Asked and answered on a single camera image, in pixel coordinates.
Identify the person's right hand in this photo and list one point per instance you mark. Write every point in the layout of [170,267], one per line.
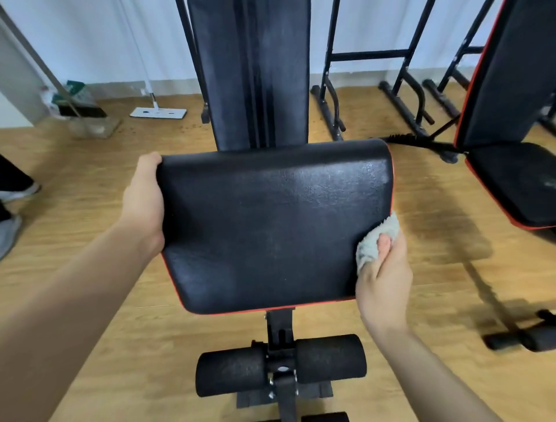
[384,291]

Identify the person's left hand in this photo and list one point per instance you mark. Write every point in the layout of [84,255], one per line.
[143,208]

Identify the grey cleaning cloth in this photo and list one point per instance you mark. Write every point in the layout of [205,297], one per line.
[367,250]

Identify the black padded weight bench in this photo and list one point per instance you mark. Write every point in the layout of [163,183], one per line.
[278,217]

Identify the person's right forearm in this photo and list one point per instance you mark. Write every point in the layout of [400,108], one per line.
[421,382]

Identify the person's left forearm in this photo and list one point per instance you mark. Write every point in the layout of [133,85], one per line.
[65,313]

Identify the beige dustpan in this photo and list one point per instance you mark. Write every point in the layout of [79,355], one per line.
[93,128]

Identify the white flat mop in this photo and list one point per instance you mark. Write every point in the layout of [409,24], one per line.
[158,113]

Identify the green and white packet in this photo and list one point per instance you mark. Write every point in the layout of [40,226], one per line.
[76,89]

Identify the white metal filing cabinet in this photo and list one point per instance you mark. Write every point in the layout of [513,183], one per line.
[17,78]

